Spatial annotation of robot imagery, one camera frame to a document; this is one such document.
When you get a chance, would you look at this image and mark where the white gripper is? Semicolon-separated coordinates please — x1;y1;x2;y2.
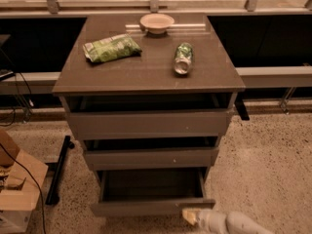
182;208;229;234

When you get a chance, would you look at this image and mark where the grey bottom drawer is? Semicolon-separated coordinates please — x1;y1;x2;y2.
91;168;215;216

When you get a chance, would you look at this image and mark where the grey drawer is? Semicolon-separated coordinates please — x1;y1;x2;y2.
62;93;236;140
84;136;219;171
91;168;215;216

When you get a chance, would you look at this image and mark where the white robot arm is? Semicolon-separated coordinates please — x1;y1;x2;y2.
182;208;274;234

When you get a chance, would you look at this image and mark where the grey middle drawer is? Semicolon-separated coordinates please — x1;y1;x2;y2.
84;136;219;171

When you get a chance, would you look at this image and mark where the grey top drawer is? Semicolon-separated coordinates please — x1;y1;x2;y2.
62;93;236;140

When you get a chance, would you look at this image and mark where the grey drawer cabinet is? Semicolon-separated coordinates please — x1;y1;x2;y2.
52;13;247;187

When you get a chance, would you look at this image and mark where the black metal stand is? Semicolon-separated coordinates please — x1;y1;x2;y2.
46;136;75;206

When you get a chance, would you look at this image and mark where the green soda can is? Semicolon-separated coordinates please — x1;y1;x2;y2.
174;42;194;75

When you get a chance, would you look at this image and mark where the cardboard box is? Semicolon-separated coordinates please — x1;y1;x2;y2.
0;130;48;234

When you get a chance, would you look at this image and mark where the green chip bag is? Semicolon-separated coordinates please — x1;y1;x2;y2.
83;34;142;63

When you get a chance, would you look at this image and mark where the white bowl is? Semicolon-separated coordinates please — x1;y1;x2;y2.
140;13;175;34

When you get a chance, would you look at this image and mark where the black cable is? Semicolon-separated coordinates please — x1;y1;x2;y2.
0;142;47;234

